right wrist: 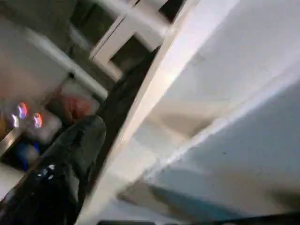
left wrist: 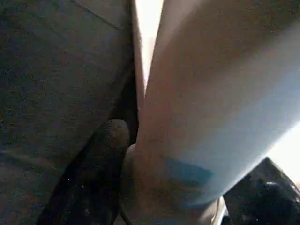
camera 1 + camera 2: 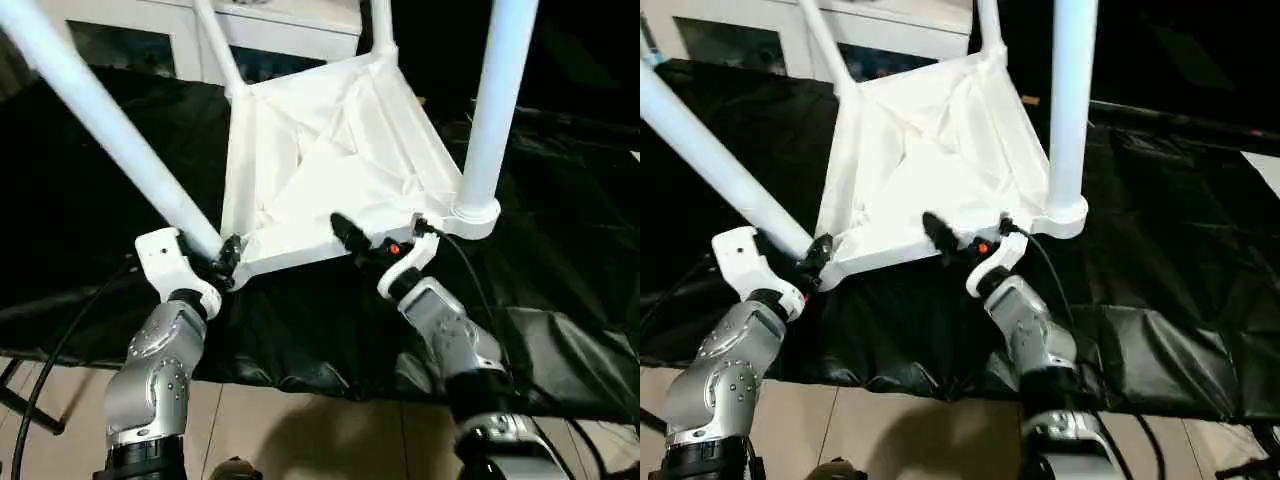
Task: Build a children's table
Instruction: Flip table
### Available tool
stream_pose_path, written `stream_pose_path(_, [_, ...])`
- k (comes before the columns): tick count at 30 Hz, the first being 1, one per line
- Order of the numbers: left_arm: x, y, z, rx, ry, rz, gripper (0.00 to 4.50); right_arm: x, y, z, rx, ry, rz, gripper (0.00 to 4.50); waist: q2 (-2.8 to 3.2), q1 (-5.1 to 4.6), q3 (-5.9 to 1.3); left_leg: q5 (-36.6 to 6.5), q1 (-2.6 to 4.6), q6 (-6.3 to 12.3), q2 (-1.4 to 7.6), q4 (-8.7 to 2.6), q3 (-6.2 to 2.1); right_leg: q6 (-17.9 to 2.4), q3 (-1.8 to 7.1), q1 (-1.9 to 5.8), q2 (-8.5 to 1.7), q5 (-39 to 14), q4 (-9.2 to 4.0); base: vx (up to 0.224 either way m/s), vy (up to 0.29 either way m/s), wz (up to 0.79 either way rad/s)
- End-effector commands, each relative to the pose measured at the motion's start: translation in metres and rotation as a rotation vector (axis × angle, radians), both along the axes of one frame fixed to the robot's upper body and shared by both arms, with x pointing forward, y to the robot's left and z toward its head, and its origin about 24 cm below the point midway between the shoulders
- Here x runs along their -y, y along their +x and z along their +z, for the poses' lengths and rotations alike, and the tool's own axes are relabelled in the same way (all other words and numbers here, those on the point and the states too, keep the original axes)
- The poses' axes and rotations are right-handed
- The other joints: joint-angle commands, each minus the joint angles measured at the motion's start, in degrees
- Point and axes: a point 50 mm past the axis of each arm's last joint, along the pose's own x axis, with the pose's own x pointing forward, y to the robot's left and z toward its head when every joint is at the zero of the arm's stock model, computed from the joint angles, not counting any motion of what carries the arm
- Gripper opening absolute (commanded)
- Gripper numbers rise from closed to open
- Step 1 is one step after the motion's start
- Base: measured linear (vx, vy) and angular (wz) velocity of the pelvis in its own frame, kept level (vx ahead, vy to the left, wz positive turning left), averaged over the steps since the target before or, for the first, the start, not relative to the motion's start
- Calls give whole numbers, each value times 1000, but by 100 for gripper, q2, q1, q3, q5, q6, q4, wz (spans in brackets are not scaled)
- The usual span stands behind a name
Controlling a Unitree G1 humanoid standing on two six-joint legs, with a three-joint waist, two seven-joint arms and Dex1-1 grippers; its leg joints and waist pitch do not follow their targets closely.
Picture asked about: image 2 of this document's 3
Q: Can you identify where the white plastic table leg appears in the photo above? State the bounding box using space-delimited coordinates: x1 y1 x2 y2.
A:
120 0 300 225

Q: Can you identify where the white plastic table top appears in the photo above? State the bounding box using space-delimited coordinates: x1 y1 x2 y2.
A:
0 0 165 225

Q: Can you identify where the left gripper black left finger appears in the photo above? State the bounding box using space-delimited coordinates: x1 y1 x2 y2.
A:
38 118 131 225

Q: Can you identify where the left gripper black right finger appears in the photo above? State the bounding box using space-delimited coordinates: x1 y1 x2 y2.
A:
222 156 300 225

